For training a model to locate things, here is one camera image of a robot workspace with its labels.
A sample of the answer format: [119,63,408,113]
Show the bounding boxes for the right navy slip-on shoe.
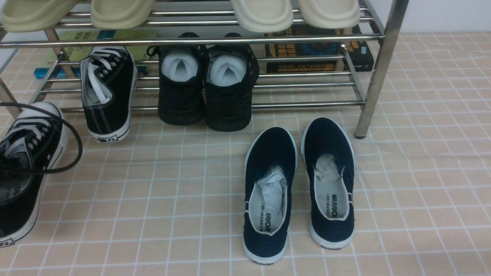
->
[301,117,355,250]

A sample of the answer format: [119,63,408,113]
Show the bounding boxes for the far left beige slipper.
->
[1,0,79,33]

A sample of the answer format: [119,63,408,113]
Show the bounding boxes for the navy slip-on shoe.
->
[301,117,355,250]
[243,127,298,265]

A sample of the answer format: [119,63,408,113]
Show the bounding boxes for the black book stack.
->
[264,23,375,74]

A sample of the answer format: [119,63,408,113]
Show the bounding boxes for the silver metal shoe rack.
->
[1,0,409,139]

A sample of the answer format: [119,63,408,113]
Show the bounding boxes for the beige slipper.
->
[91,0,156,30]
[1,0,79,33]

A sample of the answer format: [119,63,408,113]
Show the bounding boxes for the right black knit sneaker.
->
[204,43,260,132]

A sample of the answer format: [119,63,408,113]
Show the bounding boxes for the black knit sneaker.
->
[204,43,260,132]
[146,45,210,126]

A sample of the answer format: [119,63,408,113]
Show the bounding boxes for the cream slipper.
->
[298,0,361,29]
[230,0,293,33]

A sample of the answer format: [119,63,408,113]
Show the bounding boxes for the left navy slip-on shoe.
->
[243,127,298,265]

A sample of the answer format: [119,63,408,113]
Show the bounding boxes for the left black knit sneaker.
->
[146,45,210,126]

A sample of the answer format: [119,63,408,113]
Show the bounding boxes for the black cable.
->
[0,102,83,176]

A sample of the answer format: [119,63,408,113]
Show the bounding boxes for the far right cream slipper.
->
[298,0,361,29]

